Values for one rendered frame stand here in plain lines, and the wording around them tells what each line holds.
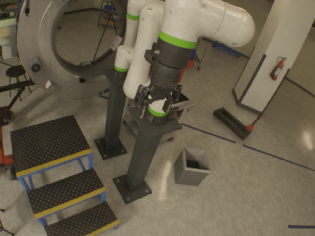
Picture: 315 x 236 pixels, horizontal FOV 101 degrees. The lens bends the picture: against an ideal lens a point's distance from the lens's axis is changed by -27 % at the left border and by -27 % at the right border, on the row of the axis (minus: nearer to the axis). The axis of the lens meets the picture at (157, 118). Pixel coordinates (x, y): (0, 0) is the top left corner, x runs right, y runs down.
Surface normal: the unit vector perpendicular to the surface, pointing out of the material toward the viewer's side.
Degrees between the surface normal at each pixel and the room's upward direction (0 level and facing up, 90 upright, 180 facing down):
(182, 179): 90
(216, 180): 0
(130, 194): 0
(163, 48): 90
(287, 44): 90
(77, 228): 0
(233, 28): 94
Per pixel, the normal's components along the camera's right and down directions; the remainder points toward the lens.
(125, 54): -0.01, 0.60
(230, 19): 0.08, 0.41
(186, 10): -0.22, 0.62
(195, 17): 0.12, 0.81
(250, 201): 0.26, -0.75
